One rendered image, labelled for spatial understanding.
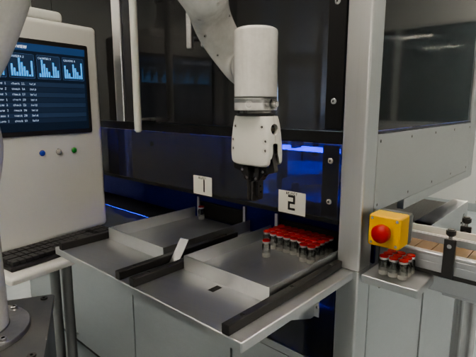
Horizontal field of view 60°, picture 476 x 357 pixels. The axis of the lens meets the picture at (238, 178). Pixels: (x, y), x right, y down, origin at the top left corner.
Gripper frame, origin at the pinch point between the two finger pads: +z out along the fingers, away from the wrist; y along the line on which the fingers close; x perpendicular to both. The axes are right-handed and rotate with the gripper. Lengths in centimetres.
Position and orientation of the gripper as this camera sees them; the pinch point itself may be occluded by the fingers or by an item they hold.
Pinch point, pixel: (255, 189)
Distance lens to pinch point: 83.6
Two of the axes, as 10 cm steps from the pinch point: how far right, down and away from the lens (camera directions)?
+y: -7.4, -1.2, 6.6
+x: -6.7, 1.3, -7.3
